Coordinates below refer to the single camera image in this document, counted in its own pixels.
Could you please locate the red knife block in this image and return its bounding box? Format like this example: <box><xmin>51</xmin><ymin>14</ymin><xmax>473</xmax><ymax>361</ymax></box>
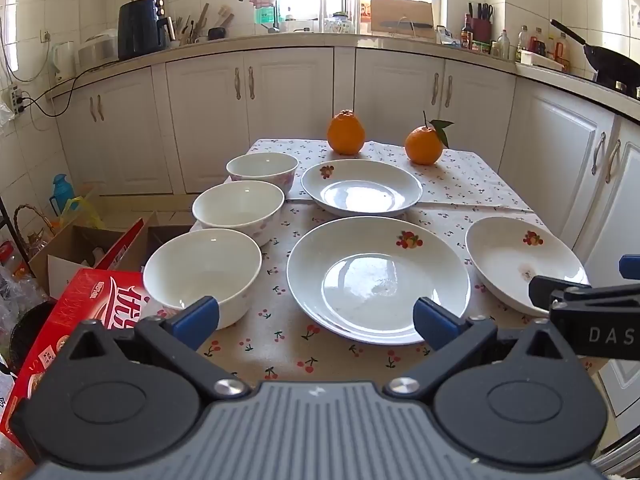
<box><xmin>470</xmin><ymin>2</ymin><xmax>494</xmax><ymax>43</ymax></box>

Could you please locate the black pan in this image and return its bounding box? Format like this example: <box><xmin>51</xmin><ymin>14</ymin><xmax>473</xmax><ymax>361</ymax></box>
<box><xmin>9</xmin><ymin>300</ymin><xmax>58</xmax><ymax>377</ymax></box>

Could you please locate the beige cherry print tablecloth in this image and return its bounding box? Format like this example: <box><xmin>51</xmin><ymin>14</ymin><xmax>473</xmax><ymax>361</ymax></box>
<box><xmin>197</xmin><ymin>200</ymin><xmax>608</xmax><ymax>386</ymax></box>

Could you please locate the white tray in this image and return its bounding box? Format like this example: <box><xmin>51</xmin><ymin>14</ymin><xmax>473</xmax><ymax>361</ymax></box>
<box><xmin>520</xmin><ymin>51</ymin><xmax>569</xmax><ymax>73</ymax></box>

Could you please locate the red printed carton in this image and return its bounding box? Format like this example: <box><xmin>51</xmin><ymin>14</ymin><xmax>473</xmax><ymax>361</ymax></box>
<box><xmin>0</xmin><ymin>268</ymin><xmax>162</xmax><ymax>453</ymax></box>

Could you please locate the wooden cutting board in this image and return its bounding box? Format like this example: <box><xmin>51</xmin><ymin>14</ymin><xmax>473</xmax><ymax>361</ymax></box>
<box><xmin>370</xmin><ymin>0</ymin><xmax>435</xmax><ymax>40</ymax></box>

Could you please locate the white power strip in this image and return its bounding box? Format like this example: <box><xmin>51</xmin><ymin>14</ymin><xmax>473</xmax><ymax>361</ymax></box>
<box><xmin>7</xmin><ymin>85</ymin><xmax>28</xmax><ymax>116</ymax></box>

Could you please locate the brown cardboard box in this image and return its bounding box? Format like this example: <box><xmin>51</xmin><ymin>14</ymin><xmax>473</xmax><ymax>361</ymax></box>
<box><xmin>30</xmin><ymin>217</ymin><xmax>151</xmax><ymax>301</ymax></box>

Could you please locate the white electric kettle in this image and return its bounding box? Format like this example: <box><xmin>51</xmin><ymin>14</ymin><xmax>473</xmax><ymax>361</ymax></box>
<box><xmin>51</xmin><ymin>41</ymin><xmax>76</xmax><ymax>83</ymax></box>

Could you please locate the blue thermos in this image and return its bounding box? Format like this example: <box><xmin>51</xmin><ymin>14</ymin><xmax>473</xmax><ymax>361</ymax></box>
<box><xmin>50</xmin><ymin>174</ymin><xmax>76</xmax><ymax>216</ymax></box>

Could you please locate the black wok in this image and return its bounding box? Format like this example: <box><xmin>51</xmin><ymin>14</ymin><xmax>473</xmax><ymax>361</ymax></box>
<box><xmin>550</xmin><ymin>19</ymin><xmax>640</xmax><ymax>90</ymax></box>

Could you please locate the wicker basket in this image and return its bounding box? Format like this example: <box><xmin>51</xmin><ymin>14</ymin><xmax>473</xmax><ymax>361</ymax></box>
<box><xmin>14</xmin><ymin>204</ymin><xmax>56</xmax><ymax>261</ymax></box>

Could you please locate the yellow plastic bag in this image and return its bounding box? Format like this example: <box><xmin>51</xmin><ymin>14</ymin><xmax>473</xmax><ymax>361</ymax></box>
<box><xmin>62</xmin><ymin>195</ymin><xmax>105</xmax><ymax>229</ymax></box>

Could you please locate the white ceramic bowl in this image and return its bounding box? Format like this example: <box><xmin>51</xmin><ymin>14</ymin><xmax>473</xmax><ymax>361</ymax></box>
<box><xmin>143</xmin><ymin>228</ymin><xmax>263</xmax><ymax>331</ymax></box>
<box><xmin>192</xmin><ymin>180</ymin><xmax>286</xmax><ymax>247</ymax></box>
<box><xmin>226</xmin><ymin>152</ymin><xmax>300</xmax><ymax>196</ymax></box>

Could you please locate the white kitchen cabinet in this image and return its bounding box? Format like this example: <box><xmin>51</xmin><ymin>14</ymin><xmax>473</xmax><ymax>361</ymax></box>
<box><xmin>52</xmin><ymin>45</ymin><xmax>640</xmax><ymax>311</ymax></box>

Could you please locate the white rice cooker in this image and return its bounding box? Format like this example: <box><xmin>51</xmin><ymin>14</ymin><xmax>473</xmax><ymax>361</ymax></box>
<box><xmin>75</xmin><ymin>34</ymin><xmax>119</xmax><ymax>73</ymax></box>

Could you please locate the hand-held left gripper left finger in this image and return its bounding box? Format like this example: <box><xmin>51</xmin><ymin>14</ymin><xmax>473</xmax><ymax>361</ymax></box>
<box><xmin>60</xmin><ymin>296</ymin><xmax>251</xmax><ymax>402</ymax></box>

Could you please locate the pear-shaped orange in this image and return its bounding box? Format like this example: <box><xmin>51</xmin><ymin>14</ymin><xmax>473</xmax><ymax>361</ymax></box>
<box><xmin>327</xmin><ymin>109</ymin><xmax>366</xmax><ymax>156</ymax></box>

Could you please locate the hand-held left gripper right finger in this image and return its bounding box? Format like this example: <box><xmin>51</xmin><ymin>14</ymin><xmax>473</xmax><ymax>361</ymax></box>
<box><xmin>382</xmin><ymin>296</ymin><xmax>573</xmax><ymax>402</ymax></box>

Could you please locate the glass jar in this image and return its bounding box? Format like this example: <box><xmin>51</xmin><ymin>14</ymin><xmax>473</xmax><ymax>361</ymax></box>
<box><xmin>324</xmin><ymin>12</ymin><xmax>356</xmax><ymax>35</ymax></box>

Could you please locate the dark blue air fryer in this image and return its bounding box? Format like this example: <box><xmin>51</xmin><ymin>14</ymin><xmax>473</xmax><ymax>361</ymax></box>
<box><xmin>118</xmin><ymin>0</ymin><xmax>171</xmax><ymax>61</ymax></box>

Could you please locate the white fruit print plate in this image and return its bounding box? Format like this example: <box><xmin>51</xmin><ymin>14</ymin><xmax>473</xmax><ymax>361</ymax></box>
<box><xmin>300</xmin><ymin>159</ymin><xmax>424</xmax><ymax>218</ymax></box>
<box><xmin>465</xmin><ymin>216</ymin><xmax>590</xmax><ymax>317</ymax></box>
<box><xmin>286</xmin><ymin>216</ymin><xmax>472</xmax><ymax>346</ymax></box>

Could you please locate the orange with green leaf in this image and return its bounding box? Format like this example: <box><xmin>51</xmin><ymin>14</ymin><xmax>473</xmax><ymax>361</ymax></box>
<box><xmin>405</xmin><ymin>111</ymin><xmax>455</xmax><ymax>166</ymax></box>

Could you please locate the utensil holder with utensils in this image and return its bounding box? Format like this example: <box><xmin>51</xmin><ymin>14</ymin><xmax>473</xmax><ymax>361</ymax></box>
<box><xmin>172</xmin><ymin>2</ymin><xmax>213</xmax><ymax>47</ymax></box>

